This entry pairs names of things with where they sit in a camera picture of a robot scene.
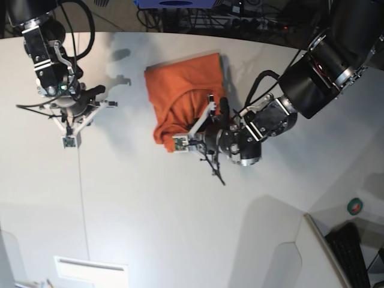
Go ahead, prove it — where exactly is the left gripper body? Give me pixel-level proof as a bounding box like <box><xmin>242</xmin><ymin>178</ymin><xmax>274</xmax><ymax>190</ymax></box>
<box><xmin>199</xmin><ymin>97</ymin><xmax>240</xmax><ymax>156</ymax></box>

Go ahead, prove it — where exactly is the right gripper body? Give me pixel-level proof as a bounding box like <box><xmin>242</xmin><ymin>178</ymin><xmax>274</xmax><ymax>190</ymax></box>
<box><xmin>49</xmin><ymin>85</ymin><xmax>106</xmax><ymax>119</ymax></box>

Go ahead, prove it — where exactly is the orange t-shirt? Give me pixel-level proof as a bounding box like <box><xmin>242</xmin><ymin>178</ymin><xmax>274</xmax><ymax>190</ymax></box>
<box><xmin>144</xmin><ymin>53</ymin><xmax>226</xmax><ymax>153</ymax></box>

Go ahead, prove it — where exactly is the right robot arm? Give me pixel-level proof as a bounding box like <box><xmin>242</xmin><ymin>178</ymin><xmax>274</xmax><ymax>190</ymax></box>
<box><xmin>3</xmin><ymin>1</ymin><xmax>118</xmax><ymax>137</ymax></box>

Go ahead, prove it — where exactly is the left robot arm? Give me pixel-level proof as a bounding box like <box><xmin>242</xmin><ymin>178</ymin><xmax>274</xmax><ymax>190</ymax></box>
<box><xmin>174</xmin><ymin>1</ymin><xmax>383</xmax><ymax>176</ymax></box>

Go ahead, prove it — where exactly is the black power strip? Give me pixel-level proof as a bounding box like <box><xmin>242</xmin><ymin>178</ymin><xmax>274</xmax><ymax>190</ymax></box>
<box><xmin>230</xmin><ymin>18</ymin><xmax>290</xmax><ymax>32</ymax></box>

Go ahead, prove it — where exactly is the blue box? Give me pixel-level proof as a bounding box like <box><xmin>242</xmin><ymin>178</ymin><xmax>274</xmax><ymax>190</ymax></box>
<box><xmin>134</xmin><ymin>0</ymin><xmax>223</xmax><ymax>9</ymax></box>

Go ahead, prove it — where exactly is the green tape roll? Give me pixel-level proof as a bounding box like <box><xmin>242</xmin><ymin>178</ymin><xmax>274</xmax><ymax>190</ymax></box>
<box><xmin>347</xmin><ymin>197</ymin><xmax>364</xmax><ymax>216</ymax></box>

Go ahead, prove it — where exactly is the black keyboard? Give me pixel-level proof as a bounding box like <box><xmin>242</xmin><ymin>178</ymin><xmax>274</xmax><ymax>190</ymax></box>
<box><xmin>325</xmin><ymin>222</ymin><xmax>371</xmax><ymax>288</ymax></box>

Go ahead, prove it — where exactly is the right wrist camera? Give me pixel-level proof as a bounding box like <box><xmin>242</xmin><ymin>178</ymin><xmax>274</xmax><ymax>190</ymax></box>
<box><xmin>62</xmin><ymin>134</ymin><xmax>82</xmax><ymax>149</ymax></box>

